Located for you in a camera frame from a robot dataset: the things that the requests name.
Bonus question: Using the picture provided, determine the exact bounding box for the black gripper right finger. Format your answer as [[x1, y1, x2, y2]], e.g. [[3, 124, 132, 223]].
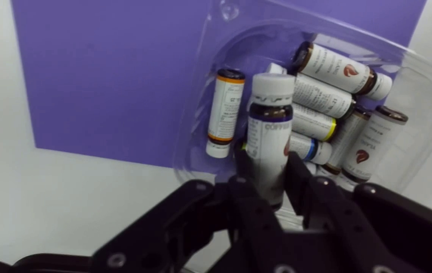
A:
[[282, 152, 432, 273]]

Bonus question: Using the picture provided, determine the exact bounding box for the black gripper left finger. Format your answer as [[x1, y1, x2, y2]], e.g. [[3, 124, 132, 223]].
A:
[[92, 144, 283, 273]]

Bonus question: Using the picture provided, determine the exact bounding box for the purple band white cap bottle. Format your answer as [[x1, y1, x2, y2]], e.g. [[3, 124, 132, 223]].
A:
[[244, 71, 297, 209]]

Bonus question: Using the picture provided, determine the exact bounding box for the red logo bottle dark cap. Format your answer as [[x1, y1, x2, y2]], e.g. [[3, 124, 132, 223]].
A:
[[341, 105, 411, 183]]

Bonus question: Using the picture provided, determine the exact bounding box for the blue band white bottle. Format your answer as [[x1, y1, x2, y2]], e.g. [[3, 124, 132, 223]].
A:
[[286, 130, 335, 167]]

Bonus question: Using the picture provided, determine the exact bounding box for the orange band white bottle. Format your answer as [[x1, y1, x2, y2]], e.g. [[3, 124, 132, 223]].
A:
[[205, 68, 247, 161]]

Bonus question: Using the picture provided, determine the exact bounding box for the yellow band white bottle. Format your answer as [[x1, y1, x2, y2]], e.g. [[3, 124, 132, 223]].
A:
[[289, 102, 338, 143]]

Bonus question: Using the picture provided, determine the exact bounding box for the clear plastic box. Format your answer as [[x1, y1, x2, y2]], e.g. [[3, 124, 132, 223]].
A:
[[171, 0, 432, 200]]

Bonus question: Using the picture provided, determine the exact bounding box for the grey text white bottle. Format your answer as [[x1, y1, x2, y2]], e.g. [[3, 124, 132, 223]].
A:
[[267, 62, 359, 121]]

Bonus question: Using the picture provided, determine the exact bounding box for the red logo bottle white cap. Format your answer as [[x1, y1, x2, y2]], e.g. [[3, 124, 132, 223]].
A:
[[288, 39, 394, 102]]

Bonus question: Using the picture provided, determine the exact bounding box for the purple mat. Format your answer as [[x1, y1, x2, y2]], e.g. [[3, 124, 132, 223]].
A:
[[9, 0, 429, 170]]

